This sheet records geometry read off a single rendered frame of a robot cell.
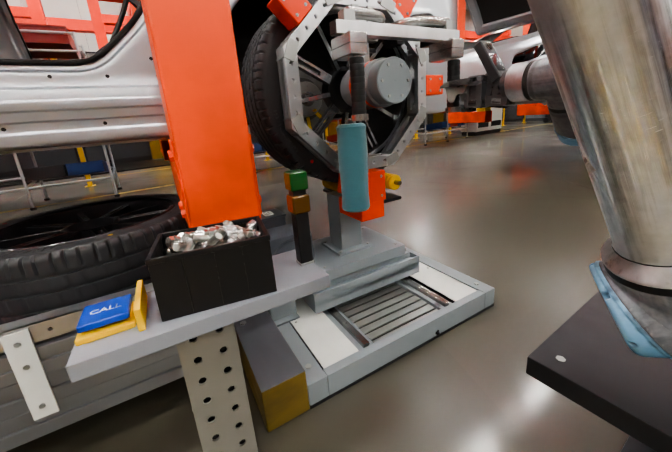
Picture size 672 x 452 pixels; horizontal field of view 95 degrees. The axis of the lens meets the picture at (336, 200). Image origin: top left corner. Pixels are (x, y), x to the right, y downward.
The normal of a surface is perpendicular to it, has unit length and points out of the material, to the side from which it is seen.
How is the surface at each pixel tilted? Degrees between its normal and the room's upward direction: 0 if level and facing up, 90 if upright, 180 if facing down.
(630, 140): 108
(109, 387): 90
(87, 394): 90
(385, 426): 0
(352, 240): 90
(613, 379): 0
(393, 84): 90
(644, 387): 0
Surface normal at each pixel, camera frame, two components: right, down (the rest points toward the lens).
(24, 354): 0.50, 0.18
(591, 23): -0.64, 0.55
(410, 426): -0.07, -0.96
